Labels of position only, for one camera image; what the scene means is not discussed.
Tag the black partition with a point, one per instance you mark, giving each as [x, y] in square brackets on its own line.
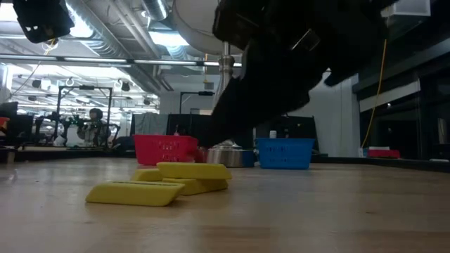
[186, 126]

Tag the black monitor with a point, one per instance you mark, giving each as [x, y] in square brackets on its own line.
[8, 109]

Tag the bright ceiling light panel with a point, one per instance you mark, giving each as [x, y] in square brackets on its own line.
[168, 38]

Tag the red plastic basket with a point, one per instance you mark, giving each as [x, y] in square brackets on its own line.
[161, 149]

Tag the yellow eraser block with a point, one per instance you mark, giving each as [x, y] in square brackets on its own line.
[200, 187]
[193, 171]
[133, 195]
[146, 175]

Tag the white cup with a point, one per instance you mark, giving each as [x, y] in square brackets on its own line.
[273, 134]

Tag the long horizontal light bar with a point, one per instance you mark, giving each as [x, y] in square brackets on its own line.
[105, 60]

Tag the white ventilation box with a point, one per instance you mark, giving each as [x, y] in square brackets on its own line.
[411, 8]

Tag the blue plastic basket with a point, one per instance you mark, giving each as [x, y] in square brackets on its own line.
[284, 152]

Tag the black cabinet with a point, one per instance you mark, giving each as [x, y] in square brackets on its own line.
[299, 130]

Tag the silver ventilation duct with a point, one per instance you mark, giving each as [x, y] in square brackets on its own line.
[154, 8]

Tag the person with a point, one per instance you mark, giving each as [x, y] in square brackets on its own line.
[93, 131]

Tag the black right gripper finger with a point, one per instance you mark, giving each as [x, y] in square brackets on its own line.
[267, 88]
[341, 76]

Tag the red box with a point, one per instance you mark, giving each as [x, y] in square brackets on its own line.
[385, 154]

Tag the black background robot arm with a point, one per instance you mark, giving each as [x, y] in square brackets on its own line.
[67, 123]

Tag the grey cloth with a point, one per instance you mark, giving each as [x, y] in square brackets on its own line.
[151, 123]

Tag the small orange red object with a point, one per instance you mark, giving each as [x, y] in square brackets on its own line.
[3, 123]

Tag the silver table lamp white shade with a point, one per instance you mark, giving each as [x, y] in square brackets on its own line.
[197, 28]

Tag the flat white item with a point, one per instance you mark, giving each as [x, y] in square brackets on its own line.
[379, 148]

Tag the black metal rig frame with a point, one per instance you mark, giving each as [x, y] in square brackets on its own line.
[86, 87]

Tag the black bracket stand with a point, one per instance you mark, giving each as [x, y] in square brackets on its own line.
[205, 93]

